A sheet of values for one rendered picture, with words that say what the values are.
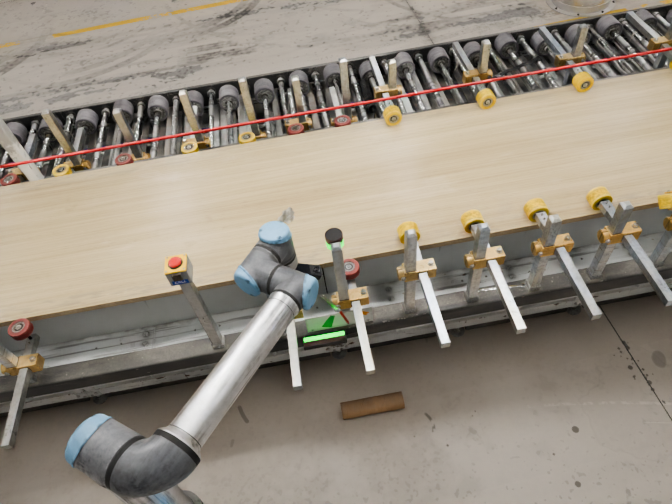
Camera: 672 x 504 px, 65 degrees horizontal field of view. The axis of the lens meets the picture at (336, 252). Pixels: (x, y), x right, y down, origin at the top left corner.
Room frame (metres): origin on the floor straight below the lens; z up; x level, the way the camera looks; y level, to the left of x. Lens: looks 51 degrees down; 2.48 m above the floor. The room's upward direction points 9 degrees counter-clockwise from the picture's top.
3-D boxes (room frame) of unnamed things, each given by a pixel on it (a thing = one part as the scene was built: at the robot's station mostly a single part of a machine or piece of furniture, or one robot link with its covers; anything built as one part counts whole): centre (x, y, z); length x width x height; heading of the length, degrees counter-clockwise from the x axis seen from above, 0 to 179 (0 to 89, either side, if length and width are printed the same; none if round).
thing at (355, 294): (1.10, -0.03, 0.85); 0.14 x 0.06 x 0.05; 92
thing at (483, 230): (1.11, -0.50, 0.89); 0.04 x 0.04 x 0.48; 2
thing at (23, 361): (1.05, 1.22, 0.81); 0.14 x 0.06 x 0.05; 92
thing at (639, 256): (1.07, -1.04, 0.95); 0.50 x 0.04 x 0.04; 2
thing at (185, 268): (1.08, 0.51, 1.18); 0.07 x 0.07 x 0.08; 2
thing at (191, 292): (1.08, 0.51, 0.93); 0.05 x 0.05 x 0.45; 2
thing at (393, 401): (1.01, -0.06, 0.04); 0.30 x 0.08 x 0.08; 92
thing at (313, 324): (1.07, 0.03, 0.75); 0.26 x 0.01 x 0.10; 92
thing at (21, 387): (0.96, 1.20, 0.80); 0.44 x 0.03 x 0.04; 2
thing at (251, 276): (0.91, 0.22, 1.33); 0.12 x 0.12 x 0.09; 56
